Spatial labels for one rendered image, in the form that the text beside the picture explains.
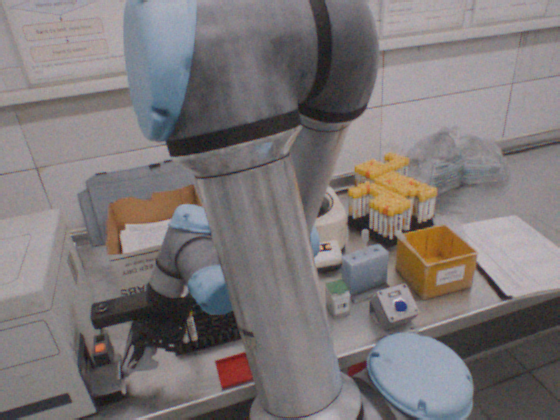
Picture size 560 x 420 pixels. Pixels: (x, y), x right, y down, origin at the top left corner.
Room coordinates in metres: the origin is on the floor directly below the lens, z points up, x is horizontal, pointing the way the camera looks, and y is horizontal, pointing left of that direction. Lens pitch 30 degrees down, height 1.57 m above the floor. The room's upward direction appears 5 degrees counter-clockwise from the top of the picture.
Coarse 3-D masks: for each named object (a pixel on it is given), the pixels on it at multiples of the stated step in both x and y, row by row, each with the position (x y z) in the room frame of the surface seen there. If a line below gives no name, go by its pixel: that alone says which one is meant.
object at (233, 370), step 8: (216, 360) 0.63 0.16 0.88; (224, 360) 0.63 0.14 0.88; (232, 360) 0.63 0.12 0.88; (240, 360) 0.63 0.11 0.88; (224, 368) 0.61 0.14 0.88; (232, 368) 0.61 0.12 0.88; (240, 368) 0.61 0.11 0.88; (248, 368) 0.60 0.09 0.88; (224, 376) 0.59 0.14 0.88; (232, 376) 0.59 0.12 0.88; (240, 376) 0.59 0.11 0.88; (248, 376) 0.58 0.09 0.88; (224, 384) 0.57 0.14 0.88; (232, 384) 0.57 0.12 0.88
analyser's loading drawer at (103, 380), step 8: (88, 360) 0.59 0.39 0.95; (120, 360) 0.60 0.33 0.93; (88, 368) 0.57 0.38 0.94; (96, 368) 0.60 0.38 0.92; (104, 368) 0.60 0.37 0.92; (112, 368) 0.60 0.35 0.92; (120, 368) 0.58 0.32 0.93; (88, 376) 0.56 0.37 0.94; (96, 376) 0.58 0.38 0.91; (104, 376) 0.58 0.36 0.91; (112, 376) 0.58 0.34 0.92; (120, 376) 0.56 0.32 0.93; (88, 384) 0.54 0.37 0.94; (96, 384) 0.56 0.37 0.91; (104, 384) 0.56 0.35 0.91; (112, 384) 0.56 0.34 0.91; (120, 384) 0.55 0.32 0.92; (96, 392) 0.54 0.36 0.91; (104, 392) 0.54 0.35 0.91
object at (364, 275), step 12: (360, 252) 0.82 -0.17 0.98; (372, 252) 0.82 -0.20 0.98; (384, 252) 0.82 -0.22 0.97; (348, 264) 0.79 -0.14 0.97; (360, 264) 0.79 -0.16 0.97; (372, 264) 0.80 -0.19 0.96; (384, 264) 0.81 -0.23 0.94; (348, 276) 0.79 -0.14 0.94; (360, 276) 0.79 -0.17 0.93; (372, 276) 0.80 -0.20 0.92; (384, 276) 0.81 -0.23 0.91; (348, 288) 0.79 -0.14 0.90; (360, 288) 0.79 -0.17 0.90; (372, 288) 0.80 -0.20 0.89; (384, 288) 0.80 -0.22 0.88; (360, 300) 0.77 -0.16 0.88
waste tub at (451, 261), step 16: (400, 240) 0.87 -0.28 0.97; (416, 240) 0.89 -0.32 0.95; (432, 240) 0.90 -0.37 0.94; (448, 240) 0.89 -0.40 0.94; (464, 240) 0.84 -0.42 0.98; (400, 256) 0.86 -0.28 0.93; (416, 256) 0.79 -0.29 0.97; (432, 256) 0.90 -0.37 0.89; (448, 256) 0.88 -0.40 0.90; (464, 256) 0.78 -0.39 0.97; (400, 272) 0.86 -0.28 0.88; (416, 272) 0.79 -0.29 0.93; (432, 272) 0.76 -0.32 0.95; (448, 272) 0.77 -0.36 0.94; (464, 272) 0.78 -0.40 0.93; (416, 288) 0.78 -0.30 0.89; (432, 288) 0.76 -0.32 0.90; (448, 288) 0.77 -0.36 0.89; (464, 288) 0.78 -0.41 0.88
